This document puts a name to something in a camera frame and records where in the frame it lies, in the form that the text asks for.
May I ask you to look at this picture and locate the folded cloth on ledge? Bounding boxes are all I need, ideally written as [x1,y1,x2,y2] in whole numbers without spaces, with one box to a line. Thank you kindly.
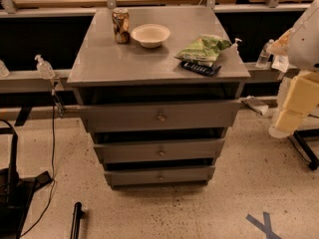
[243,96,269,116]

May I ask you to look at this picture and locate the black stand base left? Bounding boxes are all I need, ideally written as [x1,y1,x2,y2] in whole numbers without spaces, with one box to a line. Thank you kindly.
[0,119,53,239]

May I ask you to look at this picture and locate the grey drawer cabinet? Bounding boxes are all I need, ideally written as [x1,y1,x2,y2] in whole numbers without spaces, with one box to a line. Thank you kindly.
[66,5,251,190]

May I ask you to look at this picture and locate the white wipe packet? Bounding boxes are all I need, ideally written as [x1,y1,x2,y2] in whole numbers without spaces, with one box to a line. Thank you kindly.
[271,55,289,73]

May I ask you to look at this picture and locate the grey drawer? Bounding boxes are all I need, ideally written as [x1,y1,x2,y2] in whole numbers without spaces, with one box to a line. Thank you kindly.
[105,165,215,187]
[80,101,240,132]
[94,138,224,163]

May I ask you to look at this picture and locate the clear water bottle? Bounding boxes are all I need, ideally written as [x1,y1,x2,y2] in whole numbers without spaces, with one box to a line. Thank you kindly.
[256,39,274,68]

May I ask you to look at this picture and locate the black bar on floor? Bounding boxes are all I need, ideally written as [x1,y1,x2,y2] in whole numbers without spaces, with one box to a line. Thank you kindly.
[70,202,84,239]

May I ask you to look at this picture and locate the dark blue snack bar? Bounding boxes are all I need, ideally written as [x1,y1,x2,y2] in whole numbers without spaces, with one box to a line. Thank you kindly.
[180,62,221,77]

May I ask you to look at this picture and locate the black hanging cable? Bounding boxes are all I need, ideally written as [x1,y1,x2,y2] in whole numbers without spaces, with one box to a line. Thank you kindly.
[19,89,60,238]

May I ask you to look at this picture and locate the grey bottom drawer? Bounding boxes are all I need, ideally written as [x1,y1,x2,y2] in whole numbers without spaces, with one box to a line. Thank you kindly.
[105,165,215,187]

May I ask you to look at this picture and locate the black stand leg right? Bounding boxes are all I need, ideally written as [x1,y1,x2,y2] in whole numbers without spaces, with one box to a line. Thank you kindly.
[293,128,319,170]

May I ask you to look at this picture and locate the white paper bowl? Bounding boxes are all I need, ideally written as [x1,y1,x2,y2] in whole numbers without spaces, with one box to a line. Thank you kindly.
[131,24,170,49]

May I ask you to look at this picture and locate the grey middle drawer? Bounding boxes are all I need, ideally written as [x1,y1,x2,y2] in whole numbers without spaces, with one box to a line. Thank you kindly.
[94,138,224,163]

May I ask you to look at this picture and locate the sanitizer pump bottle behind cabinet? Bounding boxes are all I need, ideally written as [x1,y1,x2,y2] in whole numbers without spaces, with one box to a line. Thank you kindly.
[231,38,242,54]

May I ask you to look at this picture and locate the patterned drink can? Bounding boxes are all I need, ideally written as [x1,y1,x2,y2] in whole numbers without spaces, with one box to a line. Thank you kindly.
[112,8,130,44]

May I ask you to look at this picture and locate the clear bottle far left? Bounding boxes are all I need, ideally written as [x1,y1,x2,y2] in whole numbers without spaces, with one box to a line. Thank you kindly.
[0,60,10,78]

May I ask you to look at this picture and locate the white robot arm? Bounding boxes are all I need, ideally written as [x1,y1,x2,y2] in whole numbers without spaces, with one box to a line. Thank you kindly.
[269,0,319,138]

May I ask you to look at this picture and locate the green chip bag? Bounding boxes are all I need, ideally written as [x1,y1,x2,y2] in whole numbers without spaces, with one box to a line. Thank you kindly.
[174,34,231,67]

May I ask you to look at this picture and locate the grey top drawer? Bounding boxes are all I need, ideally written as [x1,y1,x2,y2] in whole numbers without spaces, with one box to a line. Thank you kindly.
[80,101,240,132]

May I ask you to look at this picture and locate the sanitizer pump bottle left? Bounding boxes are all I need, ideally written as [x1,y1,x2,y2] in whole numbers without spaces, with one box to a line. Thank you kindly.
[35,55,55,80]

